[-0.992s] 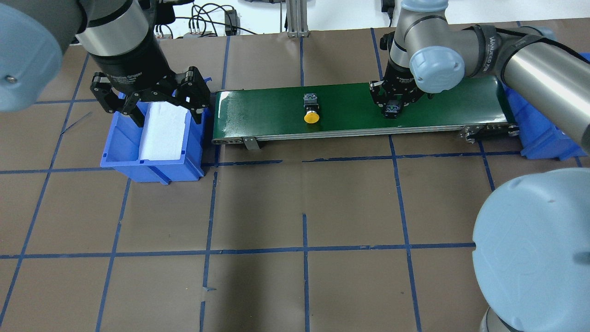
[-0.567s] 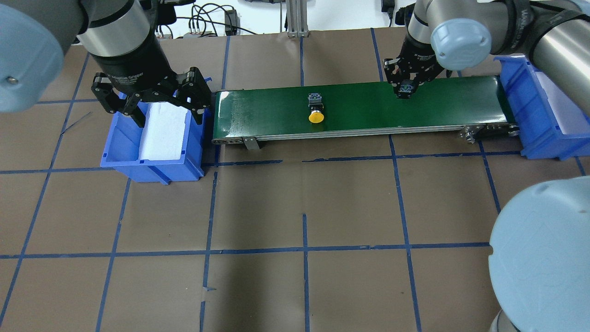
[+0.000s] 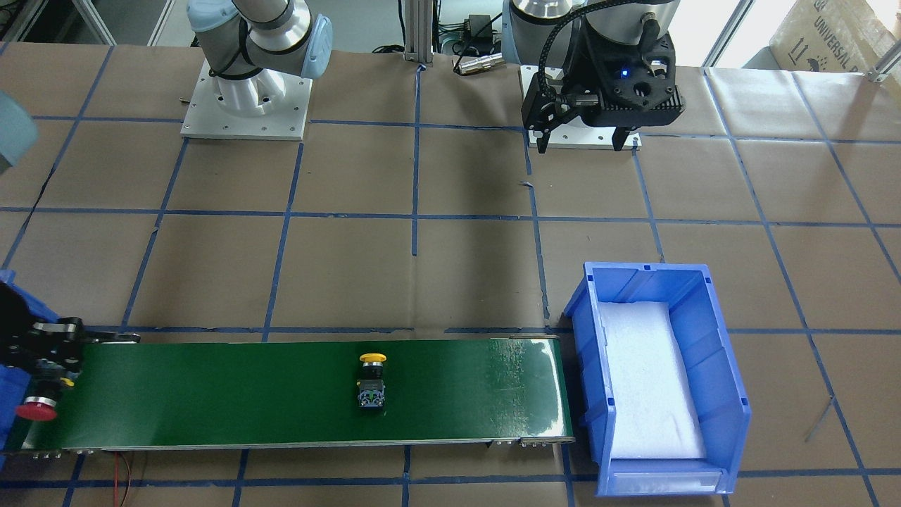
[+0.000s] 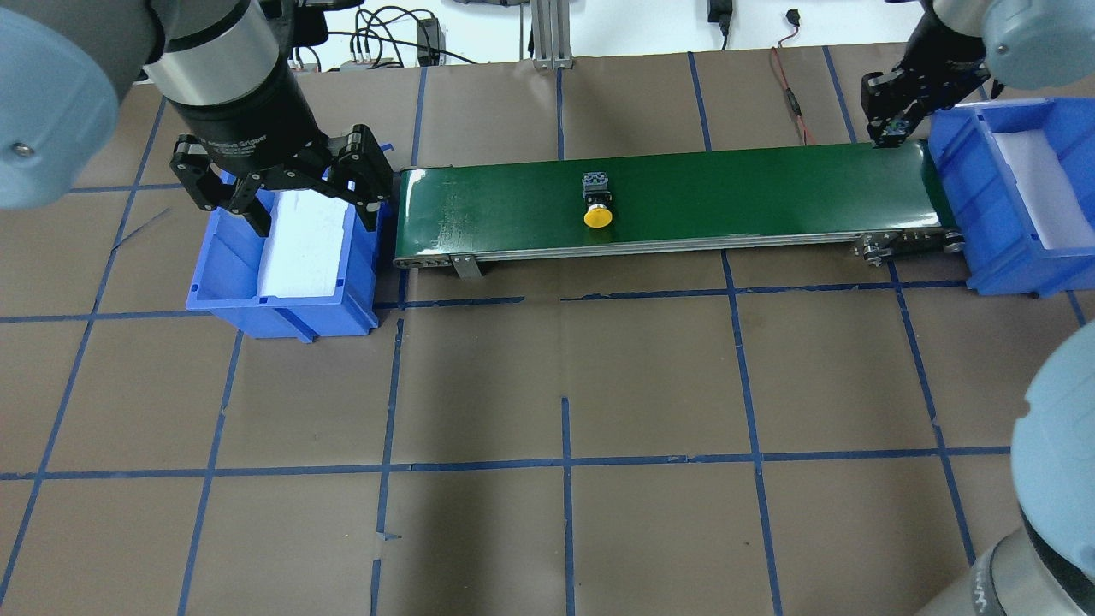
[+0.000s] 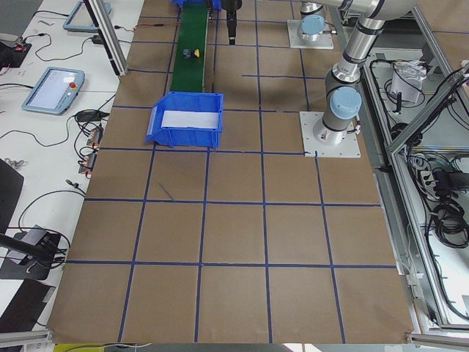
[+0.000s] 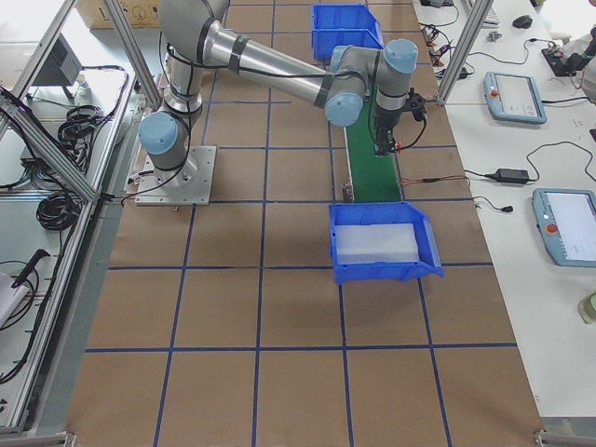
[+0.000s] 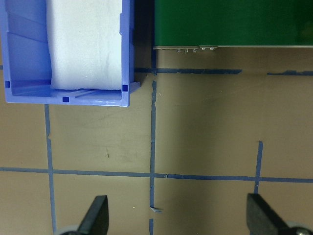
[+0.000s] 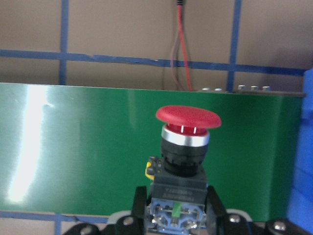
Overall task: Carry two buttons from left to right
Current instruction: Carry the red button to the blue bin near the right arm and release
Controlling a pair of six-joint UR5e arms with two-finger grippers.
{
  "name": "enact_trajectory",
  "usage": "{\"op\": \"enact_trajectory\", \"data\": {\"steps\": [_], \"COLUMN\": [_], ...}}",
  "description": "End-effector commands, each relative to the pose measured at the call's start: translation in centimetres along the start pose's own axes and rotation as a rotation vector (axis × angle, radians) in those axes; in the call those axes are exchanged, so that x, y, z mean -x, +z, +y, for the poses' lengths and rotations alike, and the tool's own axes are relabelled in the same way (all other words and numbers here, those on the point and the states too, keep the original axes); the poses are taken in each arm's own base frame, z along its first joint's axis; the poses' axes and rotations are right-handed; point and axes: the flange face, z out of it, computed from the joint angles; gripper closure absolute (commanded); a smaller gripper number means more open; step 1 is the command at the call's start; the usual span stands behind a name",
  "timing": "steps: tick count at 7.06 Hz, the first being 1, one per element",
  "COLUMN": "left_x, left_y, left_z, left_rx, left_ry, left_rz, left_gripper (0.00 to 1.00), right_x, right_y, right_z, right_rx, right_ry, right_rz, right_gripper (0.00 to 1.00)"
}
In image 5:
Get blue source bin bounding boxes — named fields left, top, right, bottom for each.
left=146, top=92, right=224, bottom=149

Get black coiled cables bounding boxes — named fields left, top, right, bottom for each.
left=402, top=153, right=469, bottom=257

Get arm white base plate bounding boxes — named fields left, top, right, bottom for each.
left=287, top=20, right=334, bottom=50
left=300, top=111, right=361, bottom=158

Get aluminium frame rail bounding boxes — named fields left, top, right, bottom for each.
left=84, top=0, right=128, bottom=77

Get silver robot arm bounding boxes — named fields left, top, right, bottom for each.
left=314, top=0, right=416, bottom=147
left=297, top=1, right=336, bottom=43

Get black power brick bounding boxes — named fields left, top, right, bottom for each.
left=92, top=34, right=103, bottom=45

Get teach pendant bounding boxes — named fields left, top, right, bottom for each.
left=21, top=67, right=85, bottom=115
left=62, top=1, right=97, bottom=33

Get black monitor stand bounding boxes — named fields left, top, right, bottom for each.
left=0, top=157, right=70, bottom=327

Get white crumpled bag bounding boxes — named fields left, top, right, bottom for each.
left=390, top=60, right=426, bottom=103

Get upper teach pendant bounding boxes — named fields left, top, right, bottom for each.
left=62, top=1, right=97, bottom=33

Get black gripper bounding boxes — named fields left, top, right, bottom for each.
left=223, top=0, right=241, bottom=45

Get lower teach pendant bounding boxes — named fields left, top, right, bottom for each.
left=21, top=67, right=85, bottom=115

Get blue destination bin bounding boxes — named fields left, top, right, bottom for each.
left=170, top=0, right=221, bottom=10

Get green conveyor belt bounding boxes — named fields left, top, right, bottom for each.
left=170, top=2, right=208, bottom=92

